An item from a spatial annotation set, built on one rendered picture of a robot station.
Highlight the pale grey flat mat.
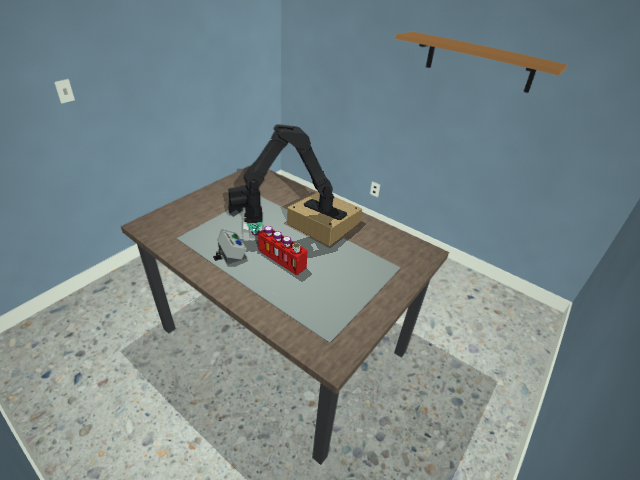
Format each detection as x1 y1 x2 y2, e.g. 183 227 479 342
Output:
177 196 401 343

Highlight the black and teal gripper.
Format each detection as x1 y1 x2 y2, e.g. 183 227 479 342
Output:
247 203 263 234

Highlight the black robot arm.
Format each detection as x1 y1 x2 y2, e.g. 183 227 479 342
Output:
228 124 347 220

